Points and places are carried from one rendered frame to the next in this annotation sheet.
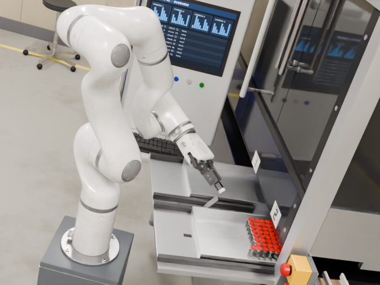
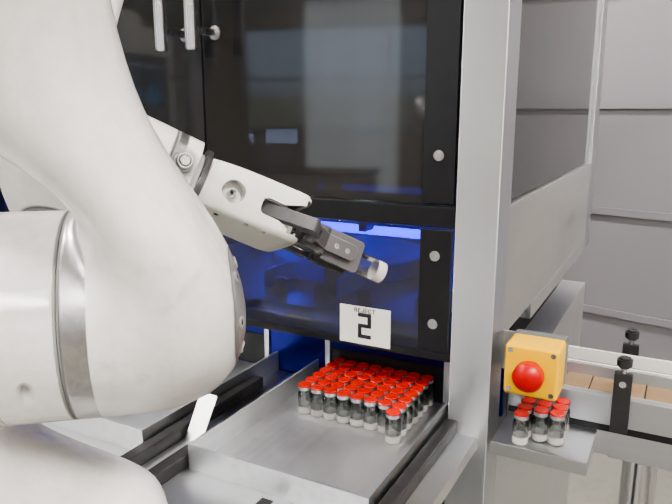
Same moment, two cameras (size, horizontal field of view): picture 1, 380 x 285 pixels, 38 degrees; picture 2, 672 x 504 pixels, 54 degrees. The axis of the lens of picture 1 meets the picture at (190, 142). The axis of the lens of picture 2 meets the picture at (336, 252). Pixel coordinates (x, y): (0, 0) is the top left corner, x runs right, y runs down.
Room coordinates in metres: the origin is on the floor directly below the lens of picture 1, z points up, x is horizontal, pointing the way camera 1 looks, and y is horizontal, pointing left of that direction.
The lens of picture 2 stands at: (1.02, 0.38, 1.34)
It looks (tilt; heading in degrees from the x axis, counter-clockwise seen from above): 12 degrees down; 312
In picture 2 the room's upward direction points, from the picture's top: straight up
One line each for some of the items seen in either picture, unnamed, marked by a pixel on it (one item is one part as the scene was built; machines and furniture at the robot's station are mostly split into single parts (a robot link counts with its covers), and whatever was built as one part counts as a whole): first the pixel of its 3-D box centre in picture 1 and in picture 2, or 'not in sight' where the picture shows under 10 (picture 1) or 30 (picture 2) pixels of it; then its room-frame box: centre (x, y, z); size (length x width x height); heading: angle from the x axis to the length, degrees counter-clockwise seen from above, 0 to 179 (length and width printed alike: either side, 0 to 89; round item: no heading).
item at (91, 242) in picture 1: (94, 224); not in sight; (1.39, 0.22, 0.95); 0.19 x 0.19 x 0.18
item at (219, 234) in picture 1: (241, 238); (337, 424); (1.60, -0.27, 0.90); 0.34 x 0.26 x 0.04; 104
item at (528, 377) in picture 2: (286, 270); (528, 375); (1.37, -0.40, 0.99); 0.04 x 0.04 x 0.04; 14
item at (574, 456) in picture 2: not in sight; (546, 436); (1.38, -0.49, 0.87); 0.14 x 0.13 x 0.02; 104
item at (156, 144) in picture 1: (155, 145); not in sight; (2.21, 0.15, 0.82); 0.40 x 0.14 x 0.02; 96
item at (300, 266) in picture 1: (299, 271); (535, 364); (1.38, -0.44, 1.00); 0.08 x 0.07 x 0.07; 104
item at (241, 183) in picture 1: (226, 183); (158, 380); (1.93, -0.19, 0.90); 0.34 x 0.26 x 0.04; 104
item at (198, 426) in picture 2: (198, 201); (178, 432); (1.73, -0.09, 0.91); 0.14 x 0.03 x 0.06; 104
